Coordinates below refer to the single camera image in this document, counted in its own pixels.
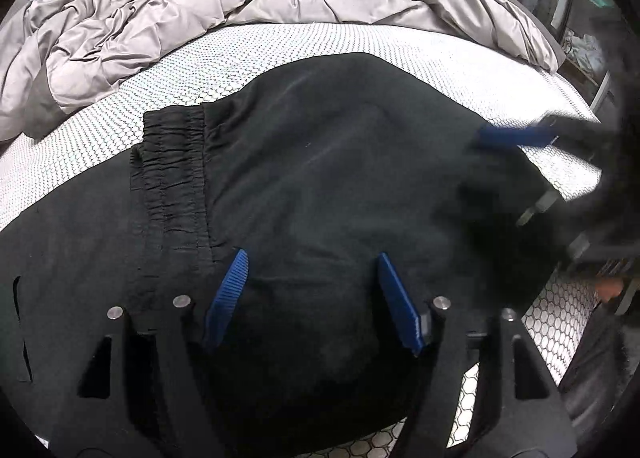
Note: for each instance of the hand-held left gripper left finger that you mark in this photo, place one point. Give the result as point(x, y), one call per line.
point(227, 298)

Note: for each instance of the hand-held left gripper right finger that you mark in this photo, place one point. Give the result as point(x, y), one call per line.
point(400, 303)

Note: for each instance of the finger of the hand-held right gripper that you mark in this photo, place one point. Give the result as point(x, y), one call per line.
point(515, 136)
point(537, 208)

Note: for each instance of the black pants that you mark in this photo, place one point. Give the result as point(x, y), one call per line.
point(325, 162)

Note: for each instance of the person's right hand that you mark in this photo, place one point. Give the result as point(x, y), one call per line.
point(607, 289)

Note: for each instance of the dark storage shelf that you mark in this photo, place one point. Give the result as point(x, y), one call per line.
point(575, 22)

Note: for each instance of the person's leg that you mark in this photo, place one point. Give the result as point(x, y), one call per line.
point(595, 378)

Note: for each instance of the white honeycomb-pattern mattress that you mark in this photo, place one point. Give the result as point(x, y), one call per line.
point(250, 52)

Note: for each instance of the grey comforter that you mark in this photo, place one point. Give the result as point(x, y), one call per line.
point(150, 12)

